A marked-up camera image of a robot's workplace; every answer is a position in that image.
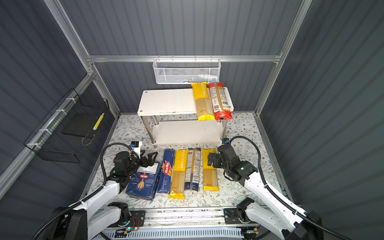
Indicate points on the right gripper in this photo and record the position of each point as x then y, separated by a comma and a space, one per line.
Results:
215, 162

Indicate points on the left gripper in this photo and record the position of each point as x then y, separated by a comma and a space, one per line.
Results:
151, 161

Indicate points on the yellow pastatime bag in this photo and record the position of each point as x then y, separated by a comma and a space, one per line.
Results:
210, 177
179, 175
203, 102

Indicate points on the red spaghetti bag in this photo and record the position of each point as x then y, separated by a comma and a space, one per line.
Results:
219, 102

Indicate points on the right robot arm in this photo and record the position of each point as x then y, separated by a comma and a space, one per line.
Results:
283, 218

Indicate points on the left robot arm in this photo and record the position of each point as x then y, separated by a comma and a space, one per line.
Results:
88, 218

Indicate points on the wide blue Barilla pasta box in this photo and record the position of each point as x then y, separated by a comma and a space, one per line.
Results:
144, 182

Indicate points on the white two-tier shelf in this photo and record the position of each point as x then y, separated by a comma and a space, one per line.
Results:
172, 102

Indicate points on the narrow blue Barilla spaghetti box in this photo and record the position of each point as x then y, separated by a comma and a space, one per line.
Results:
167, 165

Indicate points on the dark blue clear spaghetti bag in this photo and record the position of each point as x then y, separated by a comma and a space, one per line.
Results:
192, 179

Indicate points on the yellow marker pen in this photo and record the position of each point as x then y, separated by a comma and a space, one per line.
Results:
97, 123

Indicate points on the items in white basket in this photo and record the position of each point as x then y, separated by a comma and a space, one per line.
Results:
199, 78

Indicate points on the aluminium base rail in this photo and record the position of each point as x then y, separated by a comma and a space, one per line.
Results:
182, 223

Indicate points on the white wire mesh basket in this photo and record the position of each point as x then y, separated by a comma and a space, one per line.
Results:
167, 72

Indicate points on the black wire basket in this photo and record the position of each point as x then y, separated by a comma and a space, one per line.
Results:
68, 134

